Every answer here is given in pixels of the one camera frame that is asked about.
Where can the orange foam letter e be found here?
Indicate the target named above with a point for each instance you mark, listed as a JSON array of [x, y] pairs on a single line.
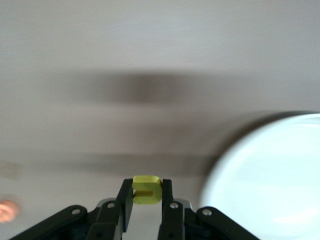
[[7, 211]]

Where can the beige plate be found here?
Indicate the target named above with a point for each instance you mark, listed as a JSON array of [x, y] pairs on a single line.
[[270, 175]]

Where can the yellow foam letter c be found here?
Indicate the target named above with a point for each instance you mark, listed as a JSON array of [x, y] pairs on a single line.
[[145, 186]]

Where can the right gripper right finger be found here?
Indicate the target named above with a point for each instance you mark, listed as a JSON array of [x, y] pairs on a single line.
[[167, 195]]

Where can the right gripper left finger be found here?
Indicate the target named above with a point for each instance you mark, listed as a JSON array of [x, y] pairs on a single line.
[[126, 197]]

